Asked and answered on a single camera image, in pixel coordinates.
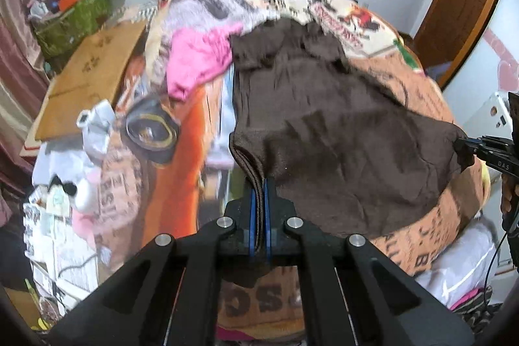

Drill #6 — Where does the printed blanket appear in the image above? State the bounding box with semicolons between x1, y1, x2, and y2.
31;0;492;335

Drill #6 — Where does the white bedding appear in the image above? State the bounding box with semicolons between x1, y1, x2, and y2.
413;222;501;310

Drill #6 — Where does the pink cloth garment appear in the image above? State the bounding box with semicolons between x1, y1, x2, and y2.
165;23;245;102

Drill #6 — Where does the brown cloth garment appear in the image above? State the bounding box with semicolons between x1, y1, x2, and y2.
228;18;470;290

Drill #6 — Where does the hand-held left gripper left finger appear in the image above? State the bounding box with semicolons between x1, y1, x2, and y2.
49;178;265;346

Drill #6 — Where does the white plush toy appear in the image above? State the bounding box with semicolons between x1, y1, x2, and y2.
48;167;103;235

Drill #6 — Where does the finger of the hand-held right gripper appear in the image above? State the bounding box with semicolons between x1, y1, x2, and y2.
453;135;511;165

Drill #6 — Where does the white crumpled cloth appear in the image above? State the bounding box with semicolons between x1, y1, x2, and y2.
77;100;117;165

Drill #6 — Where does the wooden lap desk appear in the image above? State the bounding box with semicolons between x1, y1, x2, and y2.
33;22;147;143

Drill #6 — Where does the pile of white packets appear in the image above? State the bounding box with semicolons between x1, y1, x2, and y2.
21;151;104;292

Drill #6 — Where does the thin black cable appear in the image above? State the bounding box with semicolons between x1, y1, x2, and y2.
484;208;519;316

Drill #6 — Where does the white device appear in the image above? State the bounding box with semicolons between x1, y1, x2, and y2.
461;92;512;142

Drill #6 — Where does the pink striped curtain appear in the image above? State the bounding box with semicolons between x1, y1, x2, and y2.
0;0;54;217

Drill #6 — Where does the person's right hand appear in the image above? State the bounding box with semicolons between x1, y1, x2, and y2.
500;176;519;238

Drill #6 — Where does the green fabric storage box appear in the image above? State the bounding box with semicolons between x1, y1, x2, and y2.
31;0;113;60

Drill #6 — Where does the striped bedsheet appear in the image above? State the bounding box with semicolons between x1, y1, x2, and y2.
123;0;172;23

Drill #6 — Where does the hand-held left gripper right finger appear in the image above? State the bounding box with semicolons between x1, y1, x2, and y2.
264;176;476;346

